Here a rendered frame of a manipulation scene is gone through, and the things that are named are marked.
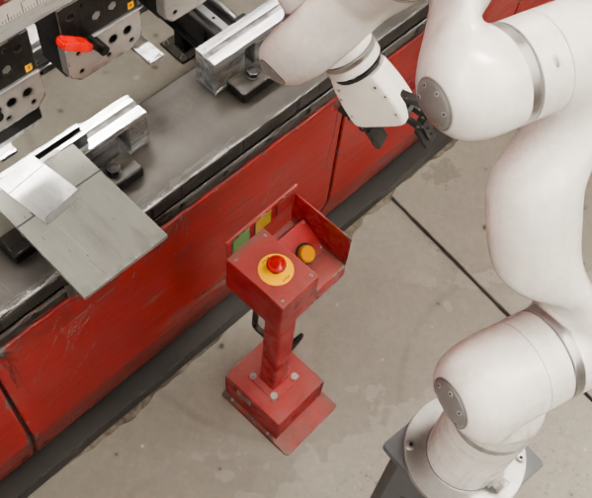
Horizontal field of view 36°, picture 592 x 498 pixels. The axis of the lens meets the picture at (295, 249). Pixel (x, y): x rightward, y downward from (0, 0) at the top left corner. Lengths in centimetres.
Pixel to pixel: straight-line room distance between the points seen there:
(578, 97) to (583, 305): 26
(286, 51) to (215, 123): 72
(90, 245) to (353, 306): 123
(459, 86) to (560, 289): 29
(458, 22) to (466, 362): 40
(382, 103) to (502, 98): 51
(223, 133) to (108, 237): 40
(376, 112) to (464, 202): 159
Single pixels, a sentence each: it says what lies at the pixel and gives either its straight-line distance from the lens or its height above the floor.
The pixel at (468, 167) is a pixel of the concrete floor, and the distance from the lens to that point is 298.
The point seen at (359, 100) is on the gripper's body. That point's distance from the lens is 134.
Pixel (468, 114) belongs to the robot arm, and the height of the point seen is 173.
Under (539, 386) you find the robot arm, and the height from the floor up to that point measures 141.
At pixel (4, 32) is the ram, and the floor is 136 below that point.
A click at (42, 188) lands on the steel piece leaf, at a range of 165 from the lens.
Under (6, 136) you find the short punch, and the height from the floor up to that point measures 111.
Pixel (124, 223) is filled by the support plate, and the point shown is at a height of 100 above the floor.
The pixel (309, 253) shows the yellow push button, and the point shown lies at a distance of 188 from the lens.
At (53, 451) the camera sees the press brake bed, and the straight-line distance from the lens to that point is 246.
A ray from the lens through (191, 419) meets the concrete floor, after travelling 249.
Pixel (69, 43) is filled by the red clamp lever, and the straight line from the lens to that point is 143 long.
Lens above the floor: 235
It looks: 60 degrees down
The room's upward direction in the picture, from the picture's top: 8 degrees clockwise
